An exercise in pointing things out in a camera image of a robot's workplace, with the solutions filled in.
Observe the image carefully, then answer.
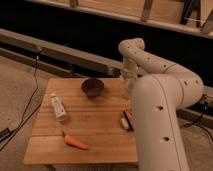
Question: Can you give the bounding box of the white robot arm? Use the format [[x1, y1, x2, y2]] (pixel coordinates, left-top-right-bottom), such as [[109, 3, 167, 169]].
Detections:
[[118, 38, 204, 171]]

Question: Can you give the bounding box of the dark ceramic bowl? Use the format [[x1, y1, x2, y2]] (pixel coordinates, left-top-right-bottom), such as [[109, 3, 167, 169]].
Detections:
[[81, 78, 104, 97]]

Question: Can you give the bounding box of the small white object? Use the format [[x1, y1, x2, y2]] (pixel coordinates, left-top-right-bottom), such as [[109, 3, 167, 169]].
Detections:
[[120, 118, 130, 130]]

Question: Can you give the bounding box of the wooden table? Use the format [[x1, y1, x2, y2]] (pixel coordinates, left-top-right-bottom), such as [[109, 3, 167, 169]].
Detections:
[[24, 78, 137, 165]]

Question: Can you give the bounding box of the white plastic bottle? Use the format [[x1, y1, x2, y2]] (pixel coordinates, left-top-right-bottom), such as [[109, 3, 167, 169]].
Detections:
[[51, 93, 67, 122]]

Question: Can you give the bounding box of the orange carrot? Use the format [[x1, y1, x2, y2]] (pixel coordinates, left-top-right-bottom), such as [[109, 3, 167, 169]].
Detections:
[[62, 132, 89, 150]]

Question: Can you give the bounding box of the black cable at right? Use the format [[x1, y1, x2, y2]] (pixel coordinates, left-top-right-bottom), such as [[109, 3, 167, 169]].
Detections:
[[182, 99, 213, 141]]

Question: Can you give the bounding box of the black cable on floor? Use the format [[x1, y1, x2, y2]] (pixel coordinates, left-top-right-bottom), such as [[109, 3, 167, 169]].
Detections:
[[0, 49, 43, 153]]

